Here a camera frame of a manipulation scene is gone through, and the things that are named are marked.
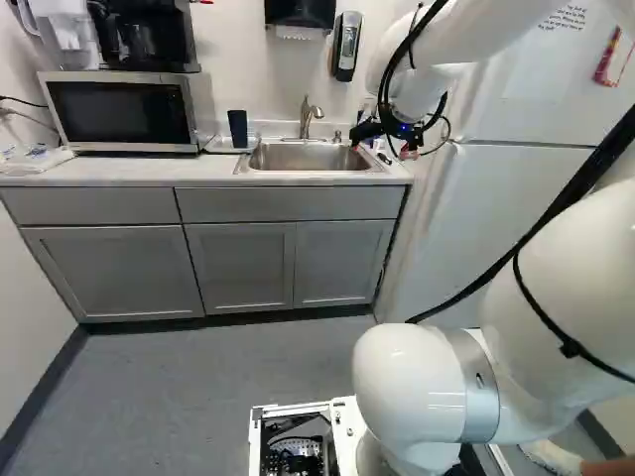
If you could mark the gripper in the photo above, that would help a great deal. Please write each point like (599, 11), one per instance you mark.
(400, 130)

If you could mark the small black sink tool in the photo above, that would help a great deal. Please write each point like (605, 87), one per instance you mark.
(385, 157)

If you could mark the clear water filter pitcher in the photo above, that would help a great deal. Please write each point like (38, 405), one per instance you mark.
(59, 35)

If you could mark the wall soap dispenser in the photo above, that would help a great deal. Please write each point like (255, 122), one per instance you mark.
(348, 44)

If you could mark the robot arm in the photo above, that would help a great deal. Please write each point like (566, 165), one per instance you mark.
(426, 377)

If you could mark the steel sink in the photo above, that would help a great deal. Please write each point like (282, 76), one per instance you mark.
(310, 156)

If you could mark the silver microwave oven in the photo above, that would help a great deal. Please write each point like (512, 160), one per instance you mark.
(119, 113)

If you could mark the clear plastic bags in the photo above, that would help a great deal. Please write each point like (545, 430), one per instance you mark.
(30, 157)

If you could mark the clear drying tray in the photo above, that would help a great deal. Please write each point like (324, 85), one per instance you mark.
(220, 144)

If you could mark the red bordered paper card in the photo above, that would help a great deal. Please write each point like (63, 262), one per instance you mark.
(609, 59)

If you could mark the white fridge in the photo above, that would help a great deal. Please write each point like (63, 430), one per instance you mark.
(496, 208)

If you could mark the brushed steel tap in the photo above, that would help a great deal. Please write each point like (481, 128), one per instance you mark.
(306, 116)

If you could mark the dark tall cup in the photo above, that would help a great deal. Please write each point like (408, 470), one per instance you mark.
(238, 128)

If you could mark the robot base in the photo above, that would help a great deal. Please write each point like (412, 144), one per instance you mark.
(292, 441)

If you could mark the black paper towel dispenser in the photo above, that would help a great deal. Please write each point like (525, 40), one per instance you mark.
(299, 12)

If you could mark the grey kitchen counter with cabinets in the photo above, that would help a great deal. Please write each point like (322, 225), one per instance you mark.
(198, 248)

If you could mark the white paper note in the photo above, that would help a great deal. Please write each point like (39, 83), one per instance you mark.
(546, 49)

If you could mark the black coffee maker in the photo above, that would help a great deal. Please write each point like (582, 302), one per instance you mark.
(144, 35)

